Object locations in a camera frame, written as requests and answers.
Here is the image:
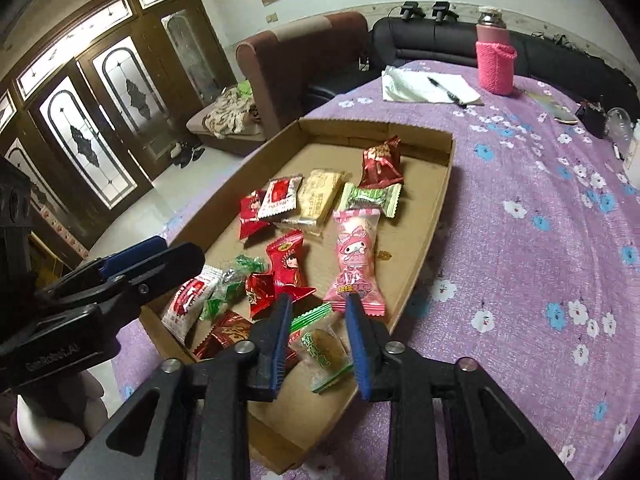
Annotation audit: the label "black pen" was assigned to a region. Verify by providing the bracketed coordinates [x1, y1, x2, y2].
[426, 76, 469, 109]

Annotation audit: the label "clear plastic bottle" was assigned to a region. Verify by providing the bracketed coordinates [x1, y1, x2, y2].
[606, 107, 638, 149]

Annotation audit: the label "dark red nut snack packet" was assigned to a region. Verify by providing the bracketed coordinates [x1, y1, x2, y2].
[359, 135, 405, 190]

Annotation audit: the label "purple floral tablecloth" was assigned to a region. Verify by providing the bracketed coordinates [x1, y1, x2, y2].
[112, 57, 640, 480]

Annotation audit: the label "shallow cardboard box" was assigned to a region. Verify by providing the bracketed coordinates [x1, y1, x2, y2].
[140, 116, 457, 476]

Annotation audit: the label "green white snack packet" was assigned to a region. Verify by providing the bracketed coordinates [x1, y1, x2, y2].
[340, 182, 404, 219]

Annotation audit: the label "pink cartoon snack packet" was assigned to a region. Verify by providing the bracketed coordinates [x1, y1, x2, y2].
[322, 208, 387, 319]

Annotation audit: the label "white paper sheets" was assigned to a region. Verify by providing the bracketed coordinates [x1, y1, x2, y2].
[381, 66, 484, 107]

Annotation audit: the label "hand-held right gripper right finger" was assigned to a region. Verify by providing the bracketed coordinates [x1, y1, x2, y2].
[344, 292, 574, 480]

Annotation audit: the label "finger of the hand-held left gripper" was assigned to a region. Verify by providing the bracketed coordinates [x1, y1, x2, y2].
[30, 241, 207, 332]
[34, 235, 169, 307]

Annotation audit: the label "red white patterned box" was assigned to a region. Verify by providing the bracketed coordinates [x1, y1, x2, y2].
[40, 205, 89, 256]

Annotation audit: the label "clear green cake packet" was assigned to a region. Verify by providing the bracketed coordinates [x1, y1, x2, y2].
[287, 302, 354, 394]

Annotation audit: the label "long red white snack packet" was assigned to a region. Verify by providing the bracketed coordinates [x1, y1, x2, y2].
[161, 264, 224, 347]

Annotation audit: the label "brown armchair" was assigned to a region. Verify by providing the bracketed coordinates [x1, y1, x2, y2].
[186, 11, 371, 157]

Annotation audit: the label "small red white snack packet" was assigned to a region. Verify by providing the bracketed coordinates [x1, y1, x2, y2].
[257, 175, 305, 221]

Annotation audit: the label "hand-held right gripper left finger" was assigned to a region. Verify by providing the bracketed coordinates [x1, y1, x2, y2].
[60, 292, 294, 480]

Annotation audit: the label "yellow black crate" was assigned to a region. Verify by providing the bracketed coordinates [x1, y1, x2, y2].
[27, 232, 66, 287]

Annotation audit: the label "person's left hand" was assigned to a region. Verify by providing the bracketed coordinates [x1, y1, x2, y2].
[15, 370, 109, 467]

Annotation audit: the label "gold snack packet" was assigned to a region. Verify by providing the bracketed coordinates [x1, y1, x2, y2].
[279, 167, 347, 237]

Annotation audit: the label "dark red gold-print snack packet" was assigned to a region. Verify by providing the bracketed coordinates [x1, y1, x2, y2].
[192, 310, 254, 361]

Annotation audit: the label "green magazine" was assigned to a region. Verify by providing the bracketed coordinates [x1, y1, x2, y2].
[525, 89, 581, 126]

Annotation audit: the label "wooden glass-panel doors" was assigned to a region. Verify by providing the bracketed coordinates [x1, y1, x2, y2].
[0, 0, 236, 257]

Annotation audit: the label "green twist-wrapped candy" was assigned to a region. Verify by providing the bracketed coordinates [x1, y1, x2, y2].
[200, 254, 269, 322]

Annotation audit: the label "patterned blanket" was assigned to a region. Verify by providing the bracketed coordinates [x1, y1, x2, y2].
[201, 87, 261, 137]

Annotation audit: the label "pink sleeved bottle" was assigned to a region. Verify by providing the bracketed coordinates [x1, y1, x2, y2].
[475, 6, 519, 97]

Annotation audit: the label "black leather sofa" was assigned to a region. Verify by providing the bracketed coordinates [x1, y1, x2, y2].
[306, 16, 637, 112]

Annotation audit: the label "small black pouch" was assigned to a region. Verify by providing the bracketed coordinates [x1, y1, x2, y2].
[575, 102, 609, 139]

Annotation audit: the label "dark shoes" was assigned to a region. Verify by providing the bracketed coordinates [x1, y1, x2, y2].
[167, 142, 206, 169]

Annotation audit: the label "red cartoon-face snack packet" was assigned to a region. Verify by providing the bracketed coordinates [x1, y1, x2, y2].
[265, 230, 317, 302]

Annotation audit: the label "small shiny red candy packet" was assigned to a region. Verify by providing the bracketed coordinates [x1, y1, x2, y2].
[246, 272, 276, 319]

